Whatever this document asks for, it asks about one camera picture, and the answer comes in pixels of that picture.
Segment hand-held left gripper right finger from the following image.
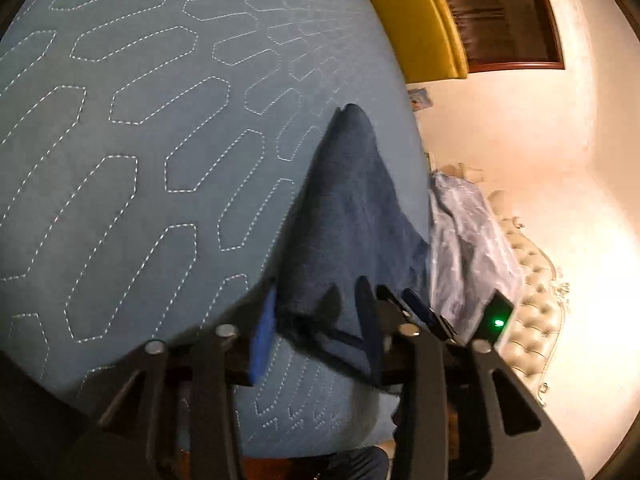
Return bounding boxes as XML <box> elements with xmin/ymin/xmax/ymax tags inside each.
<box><xmin>352</xmin><ymin>280</ymin><xmax>586</xmax><ymax>480</ymax></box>

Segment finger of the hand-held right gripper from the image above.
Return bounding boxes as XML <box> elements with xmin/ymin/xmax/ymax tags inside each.
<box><xmin>376</xmin><ymin>284</ymin><xmax>463</xmax><ymax>346</ymax></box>

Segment cream tufted headboard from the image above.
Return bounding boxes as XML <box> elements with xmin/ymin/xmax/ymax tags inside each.
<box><xmin>440</xmin><ymin>162</ymin><xmax>572</xmax><ymax>402</ymax></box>

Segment light blue quilted mat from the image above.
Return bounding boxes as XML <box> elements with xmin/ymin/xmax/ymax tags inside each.
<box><xmin>0</xmin><ymin>0</ymin><xmax>434</xmax><ymax>461</ymax></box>

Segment pale blue plaid blanket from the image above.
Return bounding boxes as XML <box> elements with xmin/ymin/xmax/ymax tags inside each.
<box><xmin>427</xmin><ymin>170</ymin><xmax>526</xmax><ymax>343</ymax></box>

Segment yellow leather chair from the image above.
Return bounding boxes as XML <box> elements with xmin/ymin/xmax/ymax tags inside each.
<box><xmin>361</xmin><ymin>0</ymin><xmax>469</xmax><ymax>85</ymax></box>

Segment person's leg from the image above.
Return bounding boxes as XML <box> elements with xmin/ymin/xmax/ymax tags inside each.
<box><xmin>320</xmin><ymin>447</ymin><xmax>397</xmax><ymax>480</ymax></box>

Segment dark blue pants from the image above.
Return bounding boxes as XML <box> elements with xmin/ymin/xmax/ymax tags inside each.
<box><xmin>272</xmin><ymin>103</ymin><xmax>432</xmax><ymax>389</ymax></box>

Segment dark wooden door frame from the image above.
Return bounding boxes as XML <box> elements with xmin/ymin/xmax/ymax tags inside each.
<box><xmin>350</xmin><ymin>0</ymin><xmax>566</xmax><ymax>72</ymax></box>

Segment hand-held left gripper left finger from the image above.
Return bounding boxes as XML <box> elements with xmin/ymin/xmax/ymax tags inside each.
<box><xmin>60</xmin><ymin>285</ymin><xmax>279</xmax><ymax>480</ymax></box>

